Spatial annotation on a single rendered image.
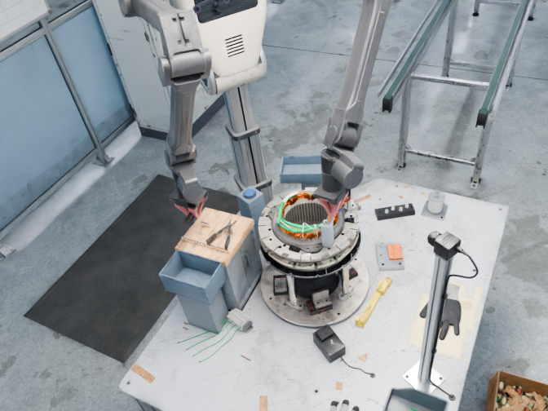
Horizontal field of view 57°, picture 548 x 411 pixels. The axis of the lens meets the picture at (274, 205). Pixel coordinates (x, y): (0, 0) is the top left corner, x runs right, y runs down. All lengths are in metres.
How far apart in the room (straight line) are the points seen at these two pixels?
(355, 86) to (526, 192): 2.32
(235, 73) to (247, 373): 0.96
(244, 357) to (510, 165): 2.44
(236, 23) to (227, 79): 0.18
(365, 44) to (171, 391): 1.17
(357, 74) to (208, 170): 2.52
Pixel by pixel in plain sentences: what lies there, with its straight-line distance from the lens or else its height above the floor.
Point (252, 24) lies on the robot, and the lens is 1.68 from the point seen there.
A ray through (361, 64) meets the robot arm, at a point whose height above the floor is 1.64.
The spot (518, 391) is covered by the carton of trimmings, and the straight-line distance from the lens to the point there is 2.47.
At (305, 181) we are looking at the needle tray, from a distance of 1.85.
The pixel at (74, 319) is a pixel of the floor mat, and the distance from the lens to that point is 3.07.
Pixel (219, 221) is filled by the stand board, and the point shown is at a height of 1.07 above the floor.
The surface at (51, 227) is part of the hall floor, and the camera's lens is 3.70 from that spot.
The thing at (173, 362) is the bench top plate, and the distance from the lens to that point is 1.76.
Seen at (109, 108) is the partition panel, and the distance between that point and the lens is 4.05.
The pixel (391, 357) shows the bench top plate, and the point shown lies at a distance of 1.68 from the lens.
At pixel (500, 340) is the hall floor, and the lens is 2.72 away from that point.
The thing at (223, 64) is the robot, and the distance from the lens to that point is 1.68.
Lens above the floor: 2.24
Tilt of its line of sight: 43 degrees down
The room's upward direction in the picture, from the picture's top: 9 degrees counter-clockwise
